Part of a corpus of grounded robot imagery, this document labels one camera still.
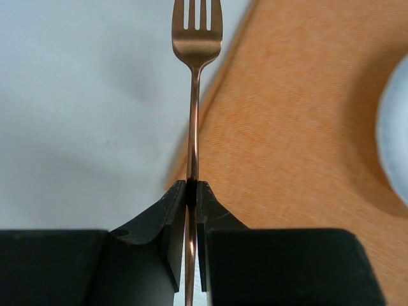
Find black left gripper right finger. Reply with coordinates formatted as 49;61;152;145
196;182;386;305

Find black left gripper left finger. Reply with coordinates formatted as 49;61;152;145
1;180;186;305

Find orange cloth napkin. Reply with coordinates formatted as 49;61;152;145
164;0;408;306

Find white paper plate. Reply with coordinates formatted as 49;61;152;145
375;57;407;205

